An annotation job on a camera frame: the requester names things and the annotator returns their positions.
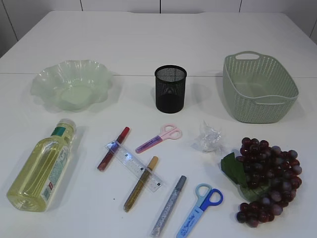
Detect clear plastic ruler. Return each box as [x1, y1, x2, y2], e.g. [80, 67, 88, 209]
[105, 140, 164, 193]

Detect gold glitter glue pen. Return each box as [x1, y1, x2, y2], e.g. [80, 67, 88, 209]
[123, 156, 159, 212]

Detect red glitter glue pen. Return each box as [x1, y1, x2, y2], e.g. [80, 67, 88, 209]
[97, 127, 130, 172]

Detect purple artificial grape bunch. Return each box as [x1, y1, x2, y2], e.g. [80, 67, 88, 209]
[220, 137, 303, 228]

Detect blue capped scissors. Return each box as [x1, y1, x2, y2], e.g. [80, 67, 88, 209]
[176, 183, 223, 238]

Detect yellow tea drink bottle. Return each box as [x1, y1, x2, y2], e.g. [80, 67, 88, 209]
[6, 119, 76, 212]

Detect green plastic woven basket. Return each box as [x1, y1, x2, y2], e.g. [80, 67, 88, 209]
[222, 51, 299, 123]

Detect pink capped scissors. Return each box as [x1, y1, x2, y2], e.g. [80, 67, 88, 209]
[135, 123, 182, 154]

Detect silver glitter glue pen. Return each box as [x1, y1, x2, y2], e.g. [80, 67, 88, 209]
[151, 176, 187, 238]

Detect clear plastic sheet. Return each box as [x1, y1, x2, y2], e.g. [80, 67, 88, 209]
[191, 120, 222, 153]

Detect black mesh pen holder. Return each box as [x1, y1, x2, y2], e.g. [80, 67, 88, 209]
[155, 65, 187, 114]

